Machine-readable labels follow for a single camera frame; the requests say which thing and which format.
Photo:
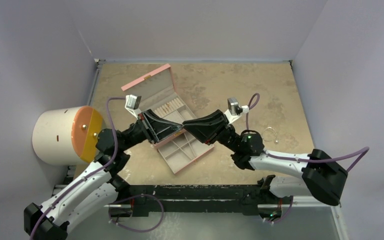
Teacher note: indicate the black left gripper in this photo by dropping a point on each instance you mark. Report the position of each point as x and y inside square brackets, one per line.
[154, 128]

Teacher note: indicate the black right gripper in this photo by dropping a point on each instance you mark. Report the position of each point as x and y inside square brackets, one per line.
[223, 122]

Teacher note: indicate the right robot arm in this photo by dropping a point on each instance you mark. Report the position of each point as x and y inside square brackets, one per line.
[315, 173]

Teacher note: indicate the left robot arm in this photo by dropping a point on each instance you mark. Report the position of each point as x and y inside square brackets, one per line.
[99, 184]

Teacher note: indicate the pink jewelry box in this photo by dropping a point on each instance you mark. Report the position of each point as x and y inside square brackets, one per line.
[158, 93]

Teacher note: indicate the silver pearl bangle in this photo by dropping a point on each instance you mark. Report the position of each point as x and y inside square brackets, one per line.
[269, 134]

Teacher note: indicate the white cylinder orange lid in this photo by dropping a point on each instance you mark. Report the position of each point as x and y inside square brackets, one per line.
[67, 136]

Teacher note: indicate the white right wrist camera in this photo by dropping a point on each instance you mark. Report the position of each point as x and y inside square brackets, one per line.
[235, 110]

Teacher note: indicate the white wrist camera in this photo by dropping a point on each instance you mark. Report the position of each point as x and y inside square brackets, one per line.
[132, 103]
[235, 110]

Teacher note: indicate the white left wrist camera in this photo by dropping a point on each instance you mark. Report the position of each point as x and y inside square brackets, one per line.
[132, 103]

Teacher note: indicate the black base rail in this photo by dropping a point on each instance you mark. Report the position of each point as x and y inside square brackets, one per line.
[246, 199]

